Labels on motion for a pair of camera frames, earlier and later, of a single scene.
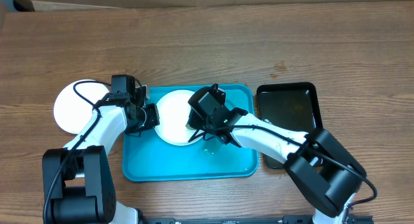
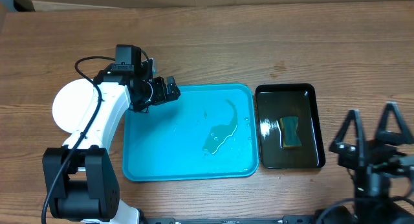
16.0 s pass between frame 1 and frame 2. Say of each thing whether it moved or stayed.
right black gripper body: moved
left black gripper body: moved
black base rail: stayed
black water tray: stayed
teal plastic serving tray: stayed
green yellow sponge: moved
